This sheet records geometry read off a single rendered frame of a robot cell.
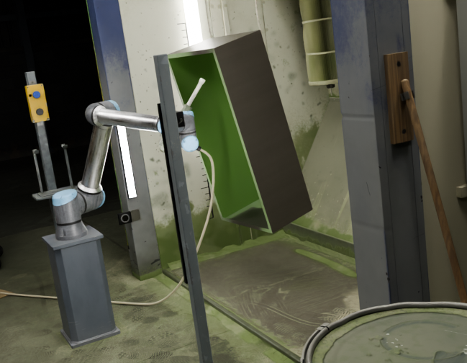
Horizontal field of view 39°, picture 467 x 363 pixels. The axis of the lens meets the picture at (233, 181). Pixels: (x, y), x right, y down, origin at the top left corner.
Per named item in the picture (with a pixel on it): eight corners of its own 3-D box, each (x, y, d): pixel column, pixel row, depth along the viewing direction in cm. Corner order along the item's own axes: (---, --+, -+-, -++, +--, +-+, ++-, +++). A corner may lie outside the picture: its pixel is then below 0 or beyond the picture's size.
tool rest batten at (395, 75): (390, 143, 215) (382, 55, 209) (409, 139, 219) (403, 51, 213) (394, 144, 213) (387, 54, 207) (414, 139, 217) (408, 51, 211)
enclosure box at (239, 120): (259, 199, 474) (208, 38, 438) (313, 209, 424) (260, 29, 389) (221, 220, 458) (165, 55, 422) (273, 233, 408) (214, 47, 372)
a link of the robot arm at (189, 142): (198, 132, 348) (201, 151, 350) (193, 130, 360) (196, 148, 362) (180, 135, 346) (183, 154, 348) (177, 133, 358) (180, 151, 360)
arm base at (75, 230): (60, 243, 384) (57, 226, 382) (52, 236, 400) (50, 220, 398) (91, 235, 392) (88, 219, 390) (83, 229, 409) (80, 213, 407)
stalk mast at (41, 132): (74, 288, 495) (32, 71, 462) (76, 290, 490) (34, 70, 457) (66, 290, 493) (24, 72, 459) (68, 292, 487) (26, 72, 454)
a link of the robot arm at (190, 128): (183, 111, 342) (187, 135, 345) (196, 109, 352) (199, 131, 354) (170, 113, 347) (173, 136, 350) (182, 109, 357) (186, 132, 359)
